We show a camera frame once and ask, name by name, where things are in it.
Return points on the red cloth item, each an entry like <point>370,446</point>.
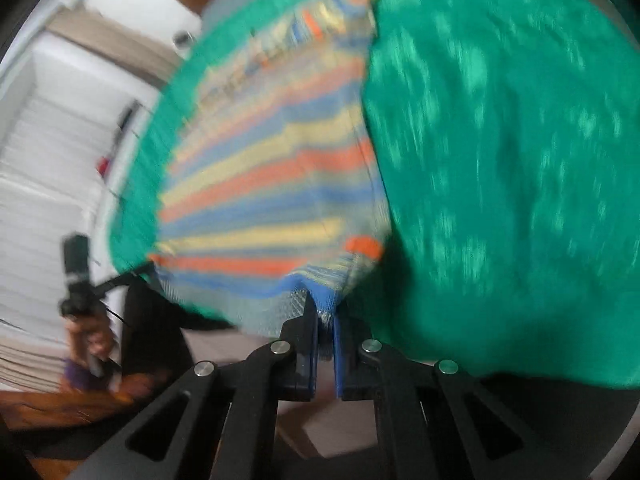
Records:
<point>103,165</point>

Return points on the person's dark clothing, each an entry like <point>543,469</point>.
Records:
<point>155,325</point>

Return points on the beige curtain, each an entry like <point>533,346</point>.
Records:
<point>115,45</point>

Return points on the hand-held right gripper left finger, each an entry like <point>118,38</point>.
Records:
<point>307,360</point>

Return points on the white sheer curtain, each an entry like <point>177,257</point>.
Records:
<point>45,185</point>

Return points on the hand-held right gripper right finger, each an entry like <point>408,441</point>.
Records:
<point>340,360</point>

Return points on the green floral blanket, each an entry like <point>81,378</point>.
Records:
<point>500,160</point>

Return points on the striped knit sweater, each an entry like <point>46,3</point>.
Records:
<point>270,175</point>

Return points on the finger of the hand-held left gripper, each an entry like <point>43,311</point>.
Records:
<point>125,276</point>

